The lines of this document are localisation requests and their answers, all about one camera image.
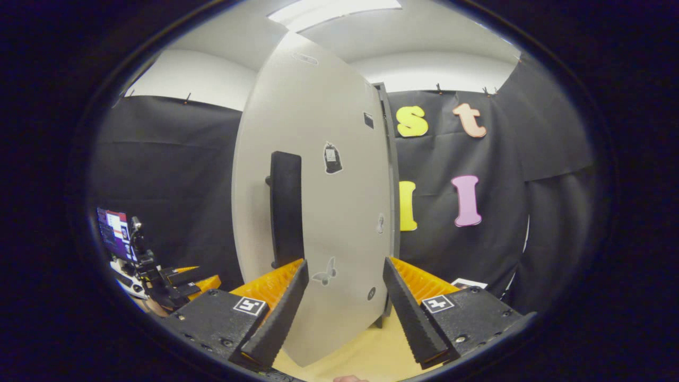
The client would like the light grey cabinet door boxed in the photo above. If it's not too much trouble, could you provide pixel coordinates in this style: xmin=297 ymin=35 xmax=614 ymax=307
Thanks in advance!
xmin=232 ymin=31 xmax=396 ymax=368

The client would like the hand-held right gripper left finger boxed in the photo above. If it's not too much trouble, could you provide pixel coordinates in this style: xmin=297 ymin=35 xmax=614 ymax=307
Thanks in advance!
xmin=159 ymin=258 xmax=310 ymax=372

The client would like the computer monitor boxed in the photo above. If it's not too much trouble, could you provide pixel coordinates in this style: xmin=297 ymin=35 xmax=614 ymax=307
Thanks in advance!
xmin=97 ymin=208 xmax=133 ymax=262

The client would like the black cabinet door handle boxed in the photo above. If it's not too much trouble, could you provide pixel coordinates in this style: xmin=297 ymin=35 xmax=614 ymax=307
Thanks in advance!
xmin=265 ymin=151 xmax=306 ymax=270

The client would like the dark grey cabinet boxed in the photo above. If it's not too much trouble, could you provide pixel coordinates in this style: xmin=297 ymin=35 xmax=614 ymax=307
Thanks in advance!
xmin=371 ymin=82 xmax=401 ymax=328

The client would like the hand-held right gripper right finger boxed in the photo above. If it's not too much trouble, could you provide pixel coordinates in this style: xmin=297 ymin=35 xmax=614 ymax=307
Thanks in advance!
xmin=383 ymin=256 xmax=536 ymax=370

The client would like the black backdrop cloth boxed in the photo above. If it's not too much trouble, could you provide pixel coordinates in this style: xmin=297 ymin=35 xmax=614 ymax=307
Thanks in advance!
xmin=88 ymin=53 xmax=597 ymax=314

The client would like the long ceiling light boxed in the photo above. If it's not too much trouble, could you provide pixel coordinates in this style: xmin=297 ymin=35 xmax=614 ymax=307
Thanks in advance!
xmin=267 ymin=0 xmax=403 ymax=32

